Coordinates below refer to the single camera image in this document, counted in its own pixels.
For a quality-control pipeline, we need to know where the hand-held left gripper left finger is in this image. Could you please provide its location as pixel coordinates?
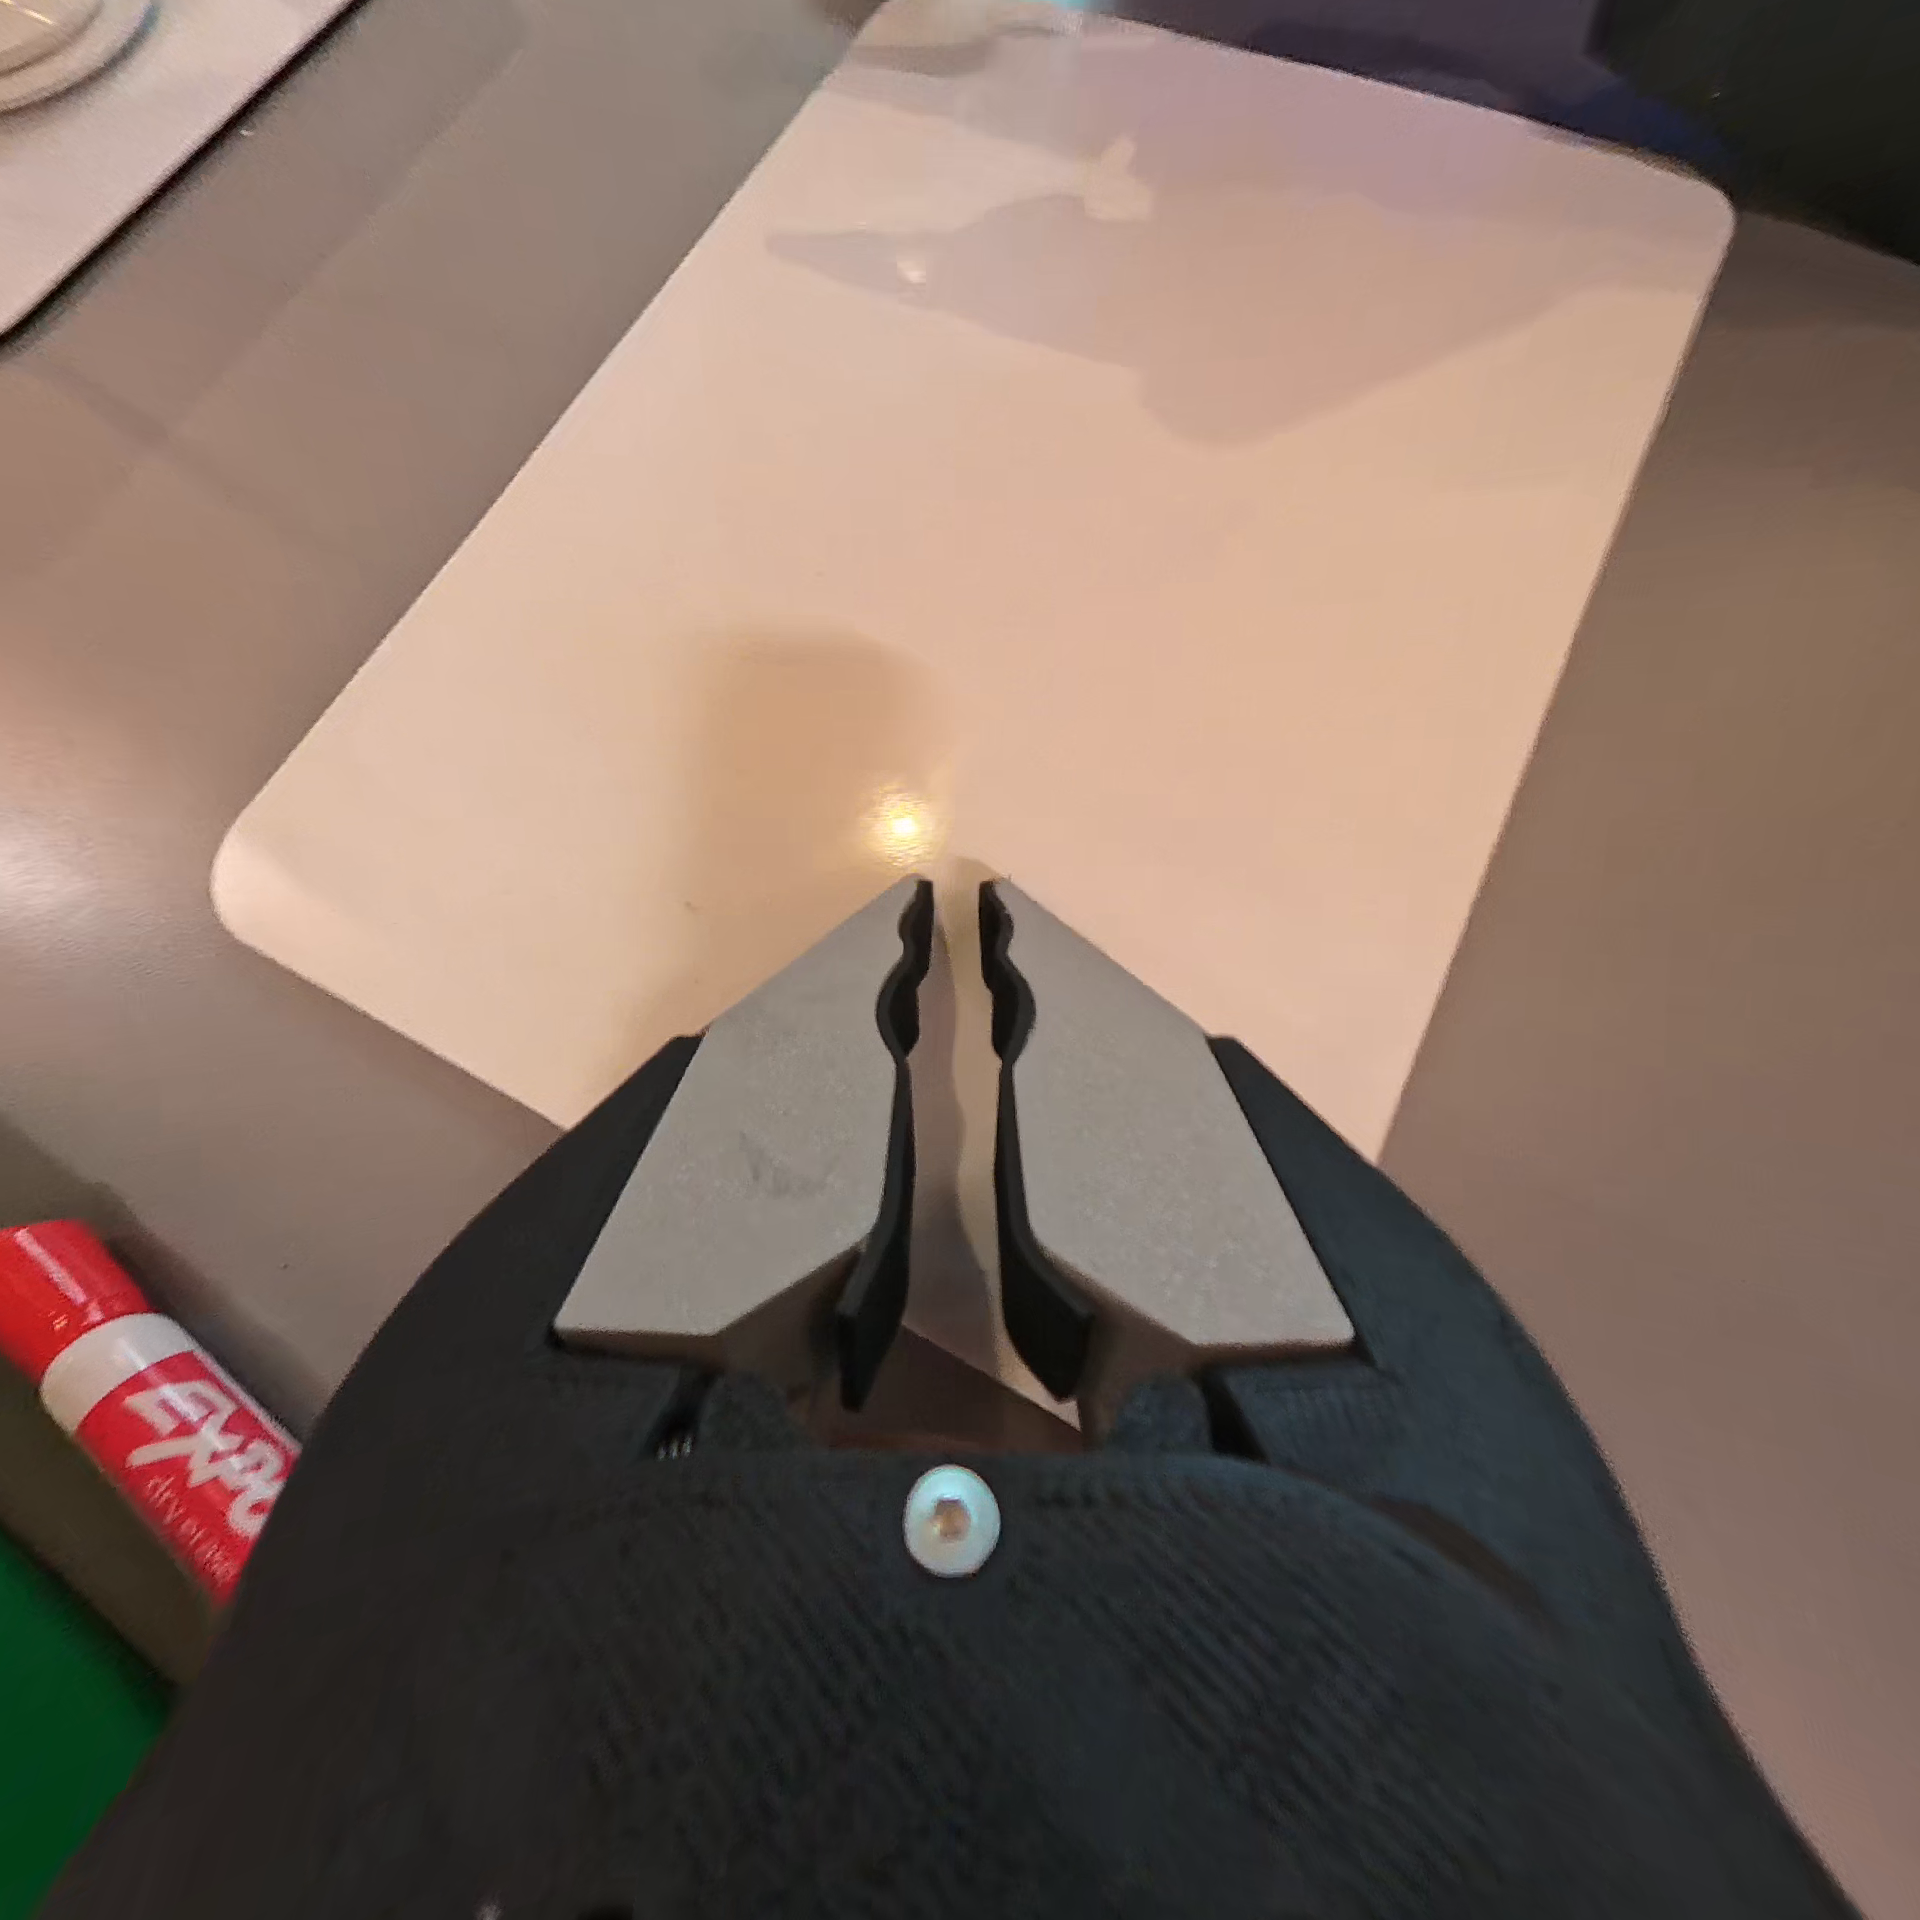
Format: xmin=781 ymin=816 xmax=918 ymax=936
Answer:
xmin=550 ymin=874 xmax=938 ymax=1416

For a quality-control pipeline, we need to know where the white whiteboard sheet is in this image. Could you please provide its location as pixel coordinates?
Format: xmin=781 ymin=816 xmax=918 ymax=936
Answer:
xmin=209 ymin=0 xmax=1738 ymax=1427

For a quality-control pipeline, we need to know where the white metal stand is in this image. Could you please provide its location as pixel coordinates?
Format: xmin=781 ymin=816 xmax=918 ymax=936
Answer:
xmin=0 ymin=0 xmax=369 ymax=340

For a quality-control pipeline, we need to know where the green plastic bin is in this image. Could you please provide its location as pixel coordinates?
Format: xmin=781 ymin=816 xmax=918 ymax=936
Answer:
xmin=0 ymin=1537 xmax=172 ymax=1920

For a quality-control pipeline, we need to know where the red dry erase marker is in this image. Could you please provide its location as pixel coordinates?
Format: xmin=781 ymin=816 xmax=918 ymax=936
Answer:
xmin=37 ymin=1308 xmax=301 ymax=1607

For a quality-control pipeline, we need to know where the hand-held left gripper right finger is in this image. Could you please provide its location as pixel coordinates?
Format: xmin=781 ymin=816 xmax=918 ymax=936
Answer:
xmin=975 ymin=877 xmax=1362 ymax=1404

